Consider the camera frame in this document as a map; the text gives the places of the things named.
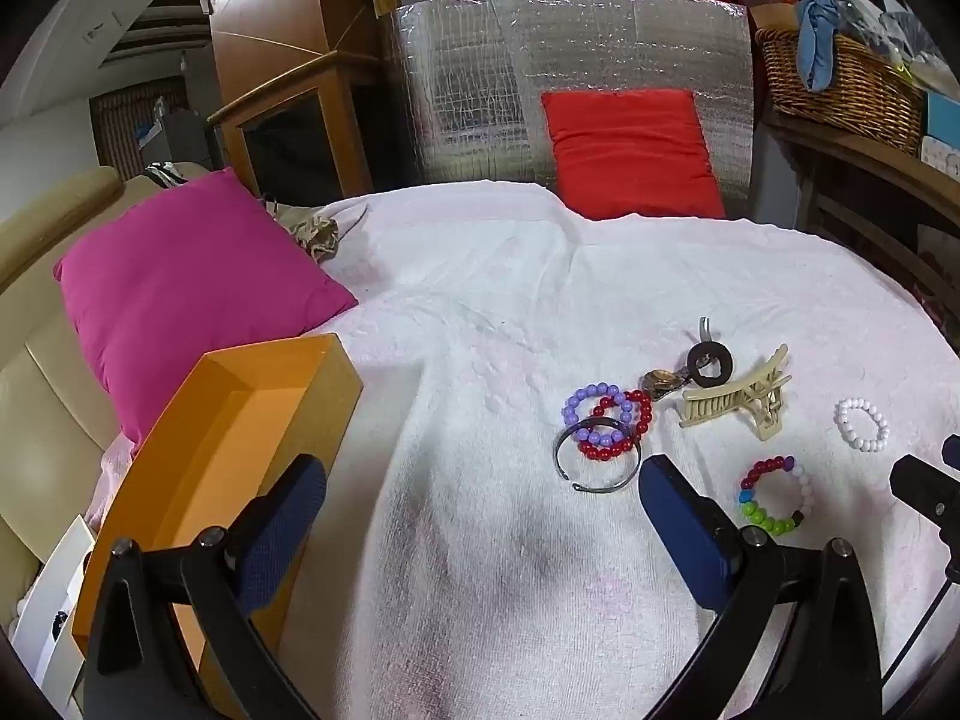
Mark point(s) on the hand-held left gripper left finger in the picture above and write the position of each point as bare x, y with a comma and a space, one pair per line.
285, 521

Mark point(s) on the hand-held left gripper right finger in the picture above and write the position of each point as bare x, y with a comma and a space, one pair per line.
682, 532

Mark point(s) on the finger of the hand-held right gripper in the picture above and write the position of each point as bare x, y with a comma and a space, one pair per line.
953, 451
926, 487

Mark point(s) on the orange cardboard box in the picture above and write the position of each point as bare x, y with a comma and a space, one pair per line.
247, 420

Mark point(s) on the black open bangle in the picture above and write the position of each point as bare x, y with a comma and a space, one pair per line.
600, 491

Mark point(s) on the gold brown wristwatch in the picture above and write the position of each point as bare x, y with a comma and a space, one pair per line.
660, 382

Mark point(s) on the beige hair claw clip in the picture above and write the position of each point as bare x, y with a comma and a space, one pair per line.
750, 390

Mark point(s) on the white paper box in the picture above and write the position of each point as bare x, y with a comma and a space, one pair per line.
52, 577

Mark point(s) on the pink cushion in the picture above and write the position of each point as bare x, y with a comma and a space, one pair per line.
187, 277

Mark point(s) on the white textured blanket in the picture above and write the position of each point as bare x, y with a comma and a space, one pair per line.
487, 315

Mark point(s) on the beige sofa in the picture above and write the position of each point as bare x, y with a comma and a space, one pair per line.
45, 360

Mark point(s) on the crumpled beige cloth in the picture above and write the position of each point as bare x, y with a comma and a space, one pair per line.
315, 232

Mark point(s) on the wooden shelf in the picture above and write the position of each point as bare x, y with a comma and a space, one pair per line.
862, 157

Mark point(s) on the light blue box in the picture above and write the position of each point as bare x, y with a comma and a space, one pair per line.
941, 109

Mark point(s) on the wicker basket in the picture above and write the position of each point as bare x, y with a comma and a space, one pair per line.
840, 97

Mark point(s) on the small red cushion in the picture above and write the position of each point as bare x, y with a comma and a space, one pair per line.
630, 150

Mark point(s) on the blue cloth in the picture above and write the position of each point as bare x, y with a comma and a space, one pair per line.
817, 45

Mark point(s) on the clear plastic bag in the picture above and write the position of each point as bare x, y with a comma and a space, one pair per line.
892, 7

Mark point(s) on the silver foil insulation mat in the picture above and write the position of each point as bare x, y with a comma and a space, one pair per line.
465, 90

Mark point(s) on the wooden cabinet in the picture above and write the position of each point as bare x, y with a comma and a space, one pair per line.
262, 7

